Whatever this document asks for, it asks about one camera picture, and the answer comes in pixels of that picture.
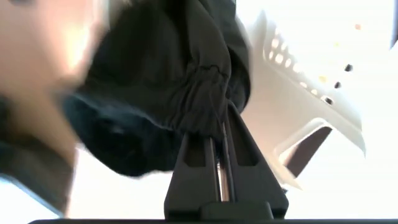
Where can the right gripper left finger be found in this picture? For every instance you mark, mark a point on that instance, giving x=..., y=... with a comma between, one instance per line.
x=192, y=180

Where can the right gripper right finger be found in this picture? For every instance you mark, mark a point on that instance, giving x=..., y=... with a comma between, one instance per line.
x=255, y=186

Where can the black garment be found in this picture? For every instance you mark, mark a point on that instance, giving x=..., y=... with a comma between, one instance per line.
x=161, y=77

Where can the white laundry basket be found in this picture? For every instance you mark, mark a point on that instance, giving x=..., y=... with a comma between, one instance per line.
x=280, y=102

